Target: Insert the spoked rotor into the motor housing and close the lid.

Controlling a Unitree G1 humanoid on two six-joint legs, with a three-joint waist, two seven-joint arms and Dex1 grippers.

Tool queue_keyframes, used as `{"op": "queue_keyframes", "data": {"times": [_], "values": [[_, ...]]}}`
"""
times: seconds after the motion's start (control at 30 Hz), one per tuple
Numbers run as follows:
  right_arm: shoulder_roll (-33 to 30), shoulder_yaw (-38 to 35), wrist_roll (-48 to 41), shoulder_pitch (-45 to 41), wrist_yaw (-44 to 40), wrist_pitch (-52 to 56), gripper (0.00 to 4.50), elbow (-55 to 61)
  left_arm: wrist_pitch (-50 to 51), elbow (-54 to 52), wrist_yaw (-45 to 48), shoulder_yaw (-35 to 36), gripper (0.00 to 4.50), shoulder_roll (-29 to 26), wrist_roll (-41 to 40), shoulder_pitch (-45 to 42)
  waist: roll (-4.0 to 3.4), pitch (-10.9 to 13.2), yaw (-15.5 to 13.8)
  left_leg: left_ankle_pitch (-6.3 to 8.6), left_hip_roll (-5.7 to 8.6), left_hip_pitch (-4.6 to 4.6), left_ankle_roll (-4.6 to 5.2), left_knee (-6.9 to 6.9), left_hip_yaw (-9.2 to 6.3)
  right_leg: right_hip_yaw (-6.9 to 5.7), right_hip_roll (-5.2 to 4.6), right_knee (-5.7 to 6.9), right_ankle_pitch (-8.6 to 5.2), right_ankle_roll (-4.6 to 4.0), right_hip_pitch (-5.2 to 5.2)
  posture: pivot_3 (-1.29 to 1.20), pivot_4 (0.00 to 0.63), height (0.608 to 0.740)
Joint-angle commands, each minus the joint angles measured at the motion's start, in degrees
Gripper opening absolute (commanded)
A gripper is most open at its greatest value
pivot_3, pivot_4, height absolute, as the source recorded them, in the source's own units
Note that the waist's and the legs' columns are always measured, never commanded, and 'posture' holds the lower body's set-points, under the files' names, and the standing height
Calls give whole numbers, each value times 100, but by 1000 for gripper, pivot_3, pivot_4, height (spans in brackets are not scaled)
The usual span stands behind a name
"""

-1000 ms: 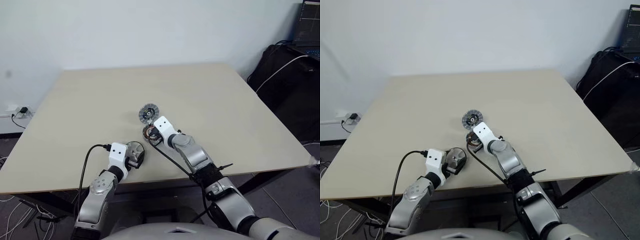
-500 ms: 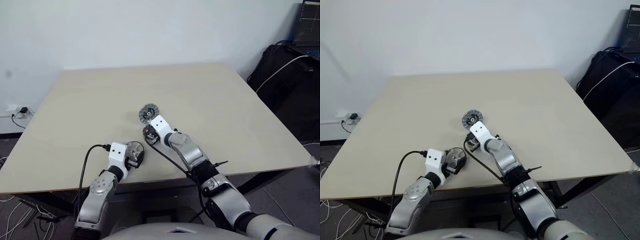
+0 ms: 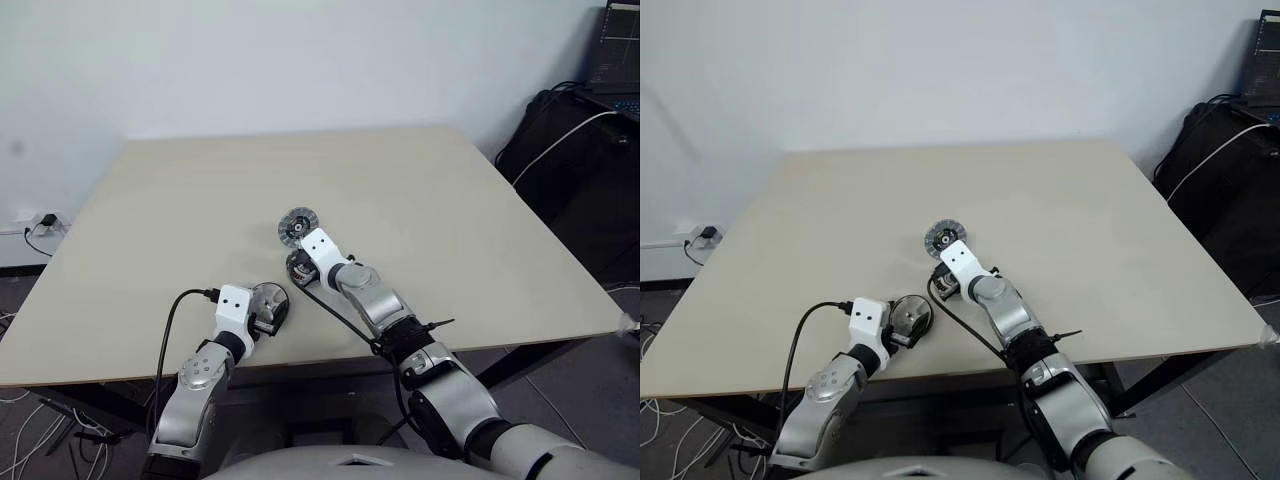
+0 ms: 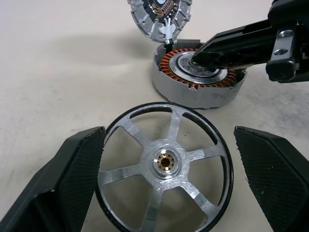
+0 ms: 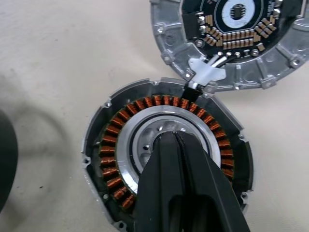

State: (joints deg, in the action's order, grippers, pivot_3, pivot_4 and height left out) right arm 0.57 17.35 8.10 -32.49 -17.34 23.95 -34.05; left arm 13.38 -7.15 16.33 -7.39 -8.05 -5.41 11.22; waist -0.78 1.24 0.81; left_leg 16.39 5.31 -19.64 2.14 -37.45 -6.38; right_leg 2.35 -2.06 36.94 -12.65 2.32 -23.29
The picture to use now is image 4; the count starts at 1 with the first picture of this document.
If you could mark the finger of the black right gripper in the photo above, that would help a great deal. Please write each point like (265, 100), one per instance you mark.
(241, 27)
(236, 52)

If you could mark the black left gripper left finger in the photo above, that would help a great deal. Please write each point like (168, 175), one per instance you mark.
(48, 188)

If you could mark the silver round motor lid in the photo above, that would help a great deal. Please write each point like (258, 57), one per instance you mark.
(144, 24)

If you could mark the silver spoked rotor black rim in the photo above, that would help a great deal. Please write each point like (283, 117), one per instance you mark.
(177, 154)

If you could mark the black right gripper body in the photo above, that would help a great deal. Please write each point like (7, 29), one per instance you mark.
(282, 60)

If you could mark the grey motor housing copper windings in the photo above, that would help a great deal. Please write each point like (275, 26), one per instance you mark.
(183, 96)

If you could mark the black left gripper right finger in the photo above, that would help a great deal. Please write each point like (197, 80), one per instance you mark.
(272, 178)

